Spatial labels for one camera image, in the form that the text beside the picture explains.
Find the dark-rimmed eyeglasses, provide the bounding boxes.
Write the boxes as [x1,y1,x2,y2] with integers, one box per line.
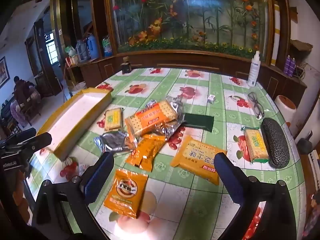
[247,92,266,120]

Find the clear packet with dark contents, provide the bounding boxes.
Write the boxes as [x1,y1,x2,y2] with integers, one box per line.
[183,113,215,132]

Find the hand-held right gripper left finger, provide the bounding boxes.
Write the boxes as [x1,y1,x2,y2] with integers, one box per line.
[31,151,115,240]

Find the blue-green plastic bottle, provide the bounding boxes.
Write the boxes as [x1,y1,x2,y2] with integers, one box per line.
[102,35,113,57]

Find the yellow box with white inside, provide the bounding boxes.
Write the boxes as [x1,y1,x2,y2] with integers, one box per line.
[37,87,112,162]

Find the long green cracker pack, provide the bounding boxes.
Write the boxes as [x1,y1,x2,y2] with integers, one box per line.
[241,127,270,164]

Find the white spray bottle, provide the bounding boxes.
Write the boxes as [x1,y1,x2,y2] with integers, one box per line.
[247,51,261,87]

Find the small orange snack packets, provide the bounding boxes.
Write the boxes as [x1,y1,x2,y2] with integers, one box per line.
[126,134,166,172]

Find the large orange cracker packet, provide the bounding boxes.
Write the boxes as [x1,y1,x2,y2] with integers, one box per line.
[124,100,178,143]

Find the white and yellow roll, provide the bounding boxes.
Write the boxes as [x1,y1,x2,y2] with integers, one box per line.
[271,4,281,67]

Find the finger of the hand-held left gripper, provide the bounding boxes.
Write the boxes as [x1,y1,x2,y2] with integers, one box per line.
[14,132,53,153]
[4,127,37,143]

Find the small dark bottle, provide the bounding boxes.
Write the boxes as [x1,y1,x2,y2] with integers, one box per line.
[121,56,133,74]

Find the purple spray cans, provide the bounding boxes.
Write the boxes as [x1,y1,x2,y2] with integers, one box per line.
[285,55,297,77]

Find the silver foil snack packet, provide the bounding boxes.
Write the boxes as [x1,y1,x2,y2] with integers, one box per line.
[93,129,134,155]
[154,96,187,141]

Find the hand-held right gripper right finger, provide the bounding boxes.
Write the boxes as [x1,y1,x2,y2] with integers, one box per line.
[214,151,298,240]

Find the yellow-orange snack packet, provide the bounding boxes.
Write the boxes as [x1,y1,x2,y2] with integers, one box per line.
[170,135,227,186]

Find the black textured glasses case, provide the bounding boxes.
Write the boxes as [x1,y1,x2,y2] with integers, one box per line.
[260,117,290,168]

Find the clear water bottle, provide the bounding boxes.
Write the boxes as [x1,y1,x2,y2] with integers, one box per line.
[75,39,88,62]

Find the blue water jug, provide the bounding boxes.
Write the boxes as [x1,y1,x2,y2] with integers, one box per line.
[86,33,100,61]

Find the orange packet with round logo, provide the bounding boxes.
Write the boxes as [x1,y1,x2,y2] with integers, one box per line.
[103,168,149,218]

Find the fruit print tablecloth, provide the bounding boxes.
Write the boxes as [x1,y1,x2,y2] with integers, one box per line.
[25,67,308,240]

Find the small yellow cracker packet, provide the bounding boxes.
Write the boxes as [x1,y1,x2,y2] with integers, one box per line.
[104,107,123,132]

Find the white and orange cylinder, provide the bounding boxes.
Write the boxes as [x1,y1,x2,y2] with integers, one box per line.
[274,95,297,123]

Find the framed wall picture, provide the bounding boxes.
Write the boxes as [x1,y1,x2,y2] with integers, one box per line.
[0,56,10,88]

